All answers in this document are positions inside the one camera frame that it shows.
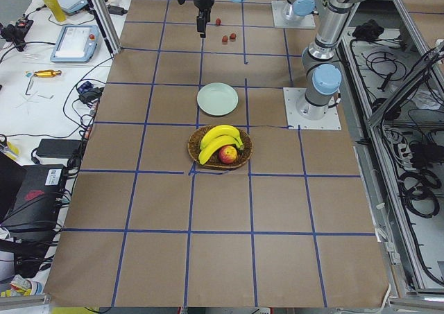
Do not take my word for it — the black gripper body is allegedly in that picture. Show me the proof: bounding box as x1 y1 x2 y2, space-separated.
196 3 212 33

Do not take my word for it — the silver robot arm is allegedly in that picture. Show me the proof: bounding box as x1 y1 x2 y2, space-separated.
193 0 214 39
231 0 365 121

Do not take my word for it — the pale green plate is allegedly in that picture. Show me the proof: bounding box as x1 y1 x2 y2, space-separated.
197 82 239 116

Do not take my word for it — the yellow banana bunch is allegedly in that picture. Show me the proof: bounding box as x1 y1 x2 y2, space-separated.
198 125 244 165

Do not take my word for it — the red yellow apple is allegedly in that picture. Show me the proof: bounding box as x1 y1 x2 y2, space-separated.
219 146 238 164

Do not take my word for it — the brown wicker basket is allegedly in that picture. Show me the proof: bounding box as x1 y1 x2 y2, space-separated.
187 125 253 170

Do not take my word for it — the near teach pendant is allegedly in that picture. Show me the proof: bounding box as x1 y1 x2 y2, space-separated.
50 24 99 63

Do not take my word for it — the yellow drink bottle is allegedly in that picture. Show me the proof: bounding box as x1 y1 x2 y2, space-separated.
43 0 67 22

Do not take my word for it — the gold metal cylinder tool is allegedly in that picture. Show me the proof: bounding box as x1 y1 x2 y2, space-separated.
33 69 62 78

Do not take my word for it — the black power adapter brick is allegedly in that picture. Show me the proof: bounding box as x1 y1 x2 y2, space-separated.
31 139 81 164

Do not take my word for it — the black laptop computer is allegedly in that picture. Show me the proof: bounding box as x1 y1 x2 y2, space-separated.
1 154 67 232

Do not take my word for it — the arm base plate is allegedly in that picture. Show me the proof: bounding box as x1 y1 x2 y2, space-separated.
271 1 316 30
283 87 341 130

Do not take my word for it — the aluminium frame post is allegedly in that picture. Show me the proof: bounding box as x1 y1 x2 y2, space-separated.
87 0 121 55

